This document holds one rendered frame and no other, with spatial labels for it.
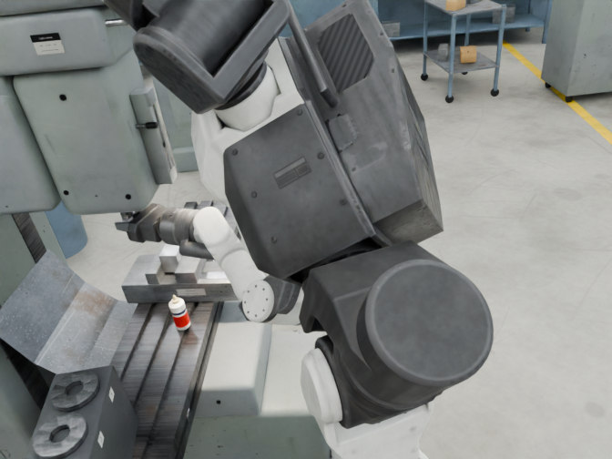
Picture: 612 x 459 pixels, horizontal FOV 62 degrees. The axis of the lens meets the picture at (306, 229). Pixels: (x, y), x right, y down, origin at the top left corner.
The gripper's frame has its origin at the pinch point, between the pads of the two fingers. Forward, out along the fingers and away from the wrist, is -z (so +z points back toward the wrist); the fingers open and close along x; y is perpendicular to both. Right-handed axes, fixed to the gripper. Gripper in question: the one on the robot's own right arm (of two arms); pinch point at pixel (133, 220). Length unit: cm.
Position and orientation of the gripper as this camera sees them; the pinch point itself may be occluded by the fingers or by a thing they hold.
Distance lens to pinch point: 128.8
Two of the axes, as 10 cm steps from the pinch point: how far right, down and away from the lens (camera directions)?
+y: 1.1, 8.3, 5.4
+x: -3.6, 5.4, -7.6
